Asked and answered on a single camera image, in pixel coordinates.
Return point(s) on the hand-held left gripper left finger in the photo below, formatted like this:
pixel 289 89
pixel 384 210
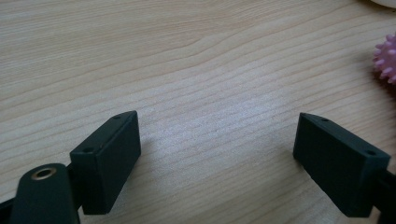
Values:
pixel 106 165

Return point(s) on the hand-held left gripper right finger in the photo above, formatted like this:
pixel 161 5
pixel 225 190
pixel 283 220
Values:
pixel 339 168

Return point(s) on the pink spiky ball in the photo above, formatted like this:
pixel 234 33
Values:
pixel 387 59

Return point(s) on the white plastic bin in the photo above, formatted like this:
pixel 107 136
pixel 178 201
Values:
pixel 387 2

